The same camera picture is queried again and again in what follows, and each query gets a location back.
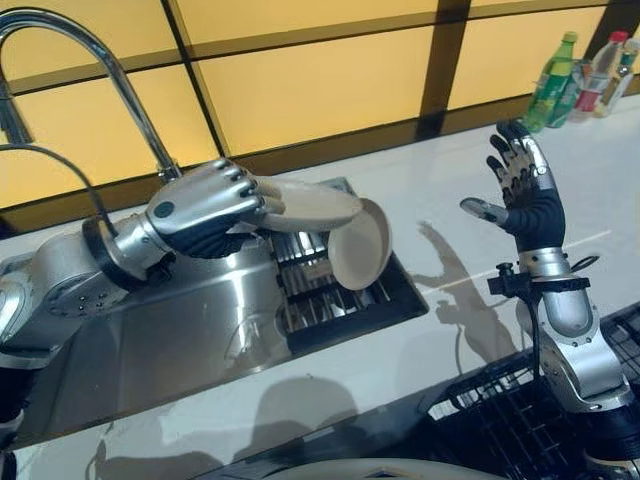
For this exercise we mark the black dishwasher rack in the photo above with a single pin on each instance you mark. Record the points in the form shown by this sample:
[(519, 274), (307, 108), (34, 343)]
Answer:
[(525, 405)]

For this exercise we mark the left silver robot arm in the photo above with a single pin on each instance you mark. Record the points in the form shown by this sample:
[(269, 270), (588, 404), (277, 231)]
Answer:
[(75, 280)]

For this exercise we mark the clear bottle white cap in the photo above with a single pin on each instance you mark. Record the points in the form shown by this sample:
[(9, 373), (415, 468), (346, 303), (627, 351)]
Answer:
[(617, 80)]

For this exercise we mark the beige plate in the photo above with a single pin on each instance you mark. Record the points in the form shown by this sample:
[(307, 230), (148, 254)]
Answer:
[(312, 207), (360, 245)]

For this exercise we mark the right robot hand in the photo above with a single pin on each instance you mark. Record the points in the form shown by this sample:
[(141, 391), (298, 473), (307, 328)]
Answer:
[(530, 195)]

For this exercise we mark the green plastic bottle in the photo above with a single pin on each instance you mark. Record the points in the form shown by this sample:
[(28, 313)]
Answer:
[(552, 85)]

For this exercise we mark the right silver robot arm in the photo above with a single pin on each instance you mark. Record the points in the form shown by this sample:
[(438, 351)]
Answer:
[(570, 330)]

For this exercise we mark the stainless steel sink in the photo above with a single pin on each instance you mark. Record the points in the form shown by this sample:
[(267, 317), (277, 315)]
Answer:
[(170, 320)]

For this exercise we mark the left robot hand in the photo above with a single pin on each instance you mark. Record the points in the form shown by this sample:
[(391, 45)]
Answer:
[(200, 210)]

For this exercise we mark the clear bottle red cap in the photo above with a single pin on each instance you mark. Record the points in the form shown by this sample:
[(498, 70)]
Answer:
[(595, 80)]

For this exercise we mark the chrome gooseneck faucet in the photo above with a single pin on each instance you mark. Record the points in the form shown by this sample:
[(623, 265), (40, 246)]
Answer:
[(85, 75)]

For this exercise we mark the white plate rim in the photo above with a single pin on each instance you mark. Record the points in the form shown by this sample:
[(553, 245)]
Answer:
[(370, 470)]

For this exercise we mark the black dish drying rack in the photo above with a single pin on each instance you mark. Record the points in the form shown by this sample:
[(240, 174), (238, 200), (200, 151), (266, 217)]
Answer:
[(340, 285)]

